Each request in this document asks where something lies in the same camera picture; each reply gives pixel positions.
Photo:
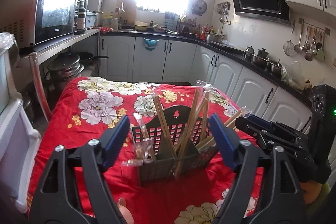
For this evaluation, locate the person's right hand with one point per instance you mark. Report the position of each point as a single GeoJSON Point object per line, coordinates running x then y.
{"type": "Point", "coordinates": [313, 192]}

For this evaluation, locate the red floral cloth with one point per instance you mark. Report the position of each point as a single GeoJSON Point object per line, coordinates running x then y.
{"type": "Point", "coordinates": [92, 134]}

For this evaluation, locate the row of hanging kitchen utensils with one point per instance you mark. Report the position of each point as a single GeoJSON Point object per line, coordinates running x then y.
{"type": "Point", "coordinates": [307, 43]}

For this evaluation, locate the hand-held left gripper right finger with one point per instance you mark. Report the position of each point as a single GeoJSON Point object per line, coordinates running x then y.
{"type": "Point", "coordinates": [223, 145]}

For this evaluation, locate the knife block rack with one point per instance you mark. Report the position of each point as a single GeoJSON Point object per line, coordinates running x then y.
{"type": "Point", "coordinates": [170, 20]}

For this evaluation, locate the dark sauce bottle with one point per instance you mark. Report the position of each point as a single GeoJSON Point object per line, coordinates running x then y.
{"type": "Point", "coordinates": [82, 19]}

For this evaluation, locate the white base cabinets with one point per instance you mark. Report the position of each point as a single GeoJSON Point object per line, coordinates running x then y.
{"type": "Point", "coordinates": [252, 87]}

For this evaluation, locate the white plastic storage bin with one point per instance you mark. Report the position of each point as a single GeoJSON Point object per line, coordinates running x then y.
{"type": "Point", "coordinates": [5, 82]}

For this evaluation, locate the black frying pan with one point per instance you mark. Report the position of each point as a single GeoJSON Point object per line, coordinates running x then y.
{"type": "Point", "coordinates": [89, 57]}

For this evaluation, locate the clear plastic bag liner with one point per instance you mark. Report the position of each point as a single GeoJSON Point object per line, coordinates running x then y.
{"type": "Point", "coordinates": [6, 41]}

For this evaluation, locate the black plastic utensil basket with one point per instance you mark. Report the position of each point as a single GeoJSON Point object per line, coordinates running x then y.
{"type": "Point", "coordinates": [168, 153]}

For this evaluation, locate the stainless steel shelf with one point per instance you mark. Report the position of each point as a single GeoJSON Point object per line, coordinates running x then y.
{"type": "Point", "coordinates": [65, 43]}

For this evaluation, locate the clear plastic bags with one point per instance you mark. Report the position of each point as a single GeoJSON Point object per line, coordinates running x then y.
{"type": "Point", "coordinates": [294, 74]}

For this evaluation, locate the pile of chopsticks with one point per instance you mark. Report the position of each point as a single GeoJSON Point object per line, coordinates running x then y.
{"type": "Point", "coordinates": [195, 106]}

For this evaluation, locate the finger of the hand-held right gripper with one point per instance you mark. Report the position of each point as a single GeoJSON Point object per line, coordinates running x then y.
{"type": "Point", "coordinates": [249, 127]}
{"type": "Point", "coordinates": [260, 120]}

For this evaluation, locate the silver microwave oven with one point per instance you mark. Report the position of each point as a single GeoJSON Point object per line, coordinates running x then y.
{"type": "Point", "coordinates": [52, 3]}

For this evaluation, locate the cluster of condiment bottles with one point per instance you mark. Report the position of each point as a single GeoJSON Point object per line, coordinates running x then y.
{"type": "Point", "coordinates": [202, 32]}

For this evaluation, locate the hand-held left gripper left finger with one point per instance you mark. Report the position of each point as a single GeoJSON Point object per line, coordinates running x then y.
{"type": "Point", "coordinates": [115, 145]}

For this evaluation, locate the white plastic storage drawer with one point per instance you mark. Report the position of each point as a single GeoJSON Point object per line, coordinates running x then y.
{"type": "Point", "coordinates": [18, 148]}

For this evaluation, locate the small hanging tool rack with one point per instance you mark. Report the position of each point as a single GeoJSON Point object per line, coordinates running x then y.
{"type": "Point", "coordinates": [223, 10]}

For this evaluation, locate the small lidded steel pot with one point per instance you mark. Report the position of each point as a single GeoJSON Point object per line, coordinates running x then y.
{"type": "Point", "coordinates": [262, 53]}

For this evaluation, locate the yellow bowl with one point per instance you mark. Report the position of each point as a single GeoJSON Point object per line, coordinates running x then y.
{"type": "Point", "coordinates": [141, 26]}

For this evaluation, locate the steel kettle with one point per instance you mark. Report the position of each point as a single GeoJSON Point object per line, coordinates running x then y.
{"type": "Point", "coordinates": [250, 53]}

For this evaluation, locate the steel stockpot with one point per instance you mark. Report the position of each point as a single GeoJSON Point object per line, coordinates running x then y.
{"type": "Point", "coordinates": [214, 37]}

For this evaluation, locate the blue hanging bin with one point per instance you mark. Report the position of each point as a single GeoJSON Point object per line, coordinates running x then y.
{"type": "Point", "coordinates": [151, 45]}

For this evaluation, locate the steel basin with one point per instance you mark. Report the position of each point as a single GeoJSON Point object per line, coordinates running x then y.
{"type": "Point", "coordinates": [260, 60]}

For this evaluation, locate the pot with glass lid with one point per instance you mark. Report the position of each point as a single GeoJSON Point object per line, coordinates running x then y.
{"type": "Point", "coordinates": [64, 67]}

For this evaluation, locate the small wall fan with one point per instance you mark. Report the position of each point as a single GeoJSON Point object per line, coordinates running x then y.
{"type": "Point", "coordinates": [199, 7]}

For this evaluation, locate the black kitchen countertop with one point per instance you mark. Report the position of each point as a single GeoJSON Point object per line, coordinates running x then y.
{"type": "Point", "coordinates": [236, 53]}

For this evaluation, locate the person's left hand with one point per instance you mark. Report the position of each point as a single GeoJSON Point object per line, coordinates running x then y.
{"type": "Point", "coordinates": [125, 213]}

